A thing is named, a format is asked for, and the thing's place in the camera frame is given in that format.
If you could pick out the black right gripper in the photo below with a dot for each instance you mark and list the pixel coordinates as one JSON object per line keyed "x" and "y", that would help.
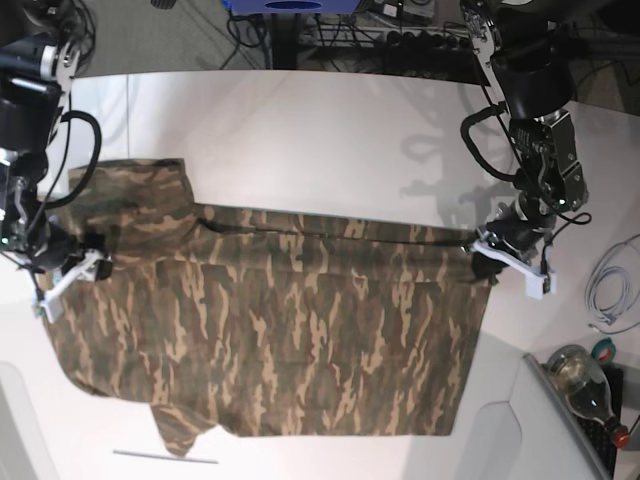
{"x": 51, "y": 248}

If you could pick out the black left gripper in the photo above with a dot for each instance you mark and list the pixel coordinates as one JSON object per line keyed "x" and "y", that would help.
{"x": 511, "y": 239}

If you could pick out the camouflage t-shirt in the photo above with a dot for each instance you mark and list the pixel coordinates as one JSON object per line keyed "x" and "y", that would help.
{"x": 266, "y": 323}

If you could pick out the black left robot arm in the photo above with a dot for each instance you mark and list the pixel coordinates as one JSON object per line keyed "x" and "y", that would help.
{"x": 523, "y": 51}

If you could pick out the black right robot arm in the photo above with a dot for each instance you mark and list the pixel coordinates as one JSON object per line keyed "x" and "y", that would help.
{"x": 37, "y": 71}

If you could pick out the green tape roll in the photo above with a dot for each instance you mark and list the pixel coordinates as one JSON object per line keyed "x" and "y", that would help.
{"x": 604, "y": 351}

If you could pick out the clear glass bottle red cap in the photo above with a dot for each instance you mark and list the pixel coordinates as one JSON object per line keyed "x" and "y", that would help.
{"x": 582, "y": 383}

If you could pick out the black power strip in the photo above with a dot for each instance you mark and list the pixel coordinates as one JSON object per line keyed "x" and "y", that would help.
{"x": 425, "y": 41}

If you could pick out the blue box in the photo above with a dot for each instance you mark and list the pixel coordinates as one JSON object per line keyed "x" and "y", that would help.
{"x": 292, "y": 6}

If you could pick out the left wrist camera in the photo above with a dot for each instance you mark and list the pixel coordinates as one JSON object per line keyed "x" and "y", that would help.
{"x": 538, "y": 285}

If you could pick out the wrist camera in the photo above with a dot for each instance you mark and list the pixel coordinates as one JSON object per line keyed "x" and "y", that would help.
{"x": 50, "y": 310}
{"x": 538, "y": 285}

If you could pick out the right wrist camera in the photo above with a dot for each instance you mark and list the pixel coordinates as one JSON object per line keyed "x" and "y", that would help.
{"x": 50, "y": 310}

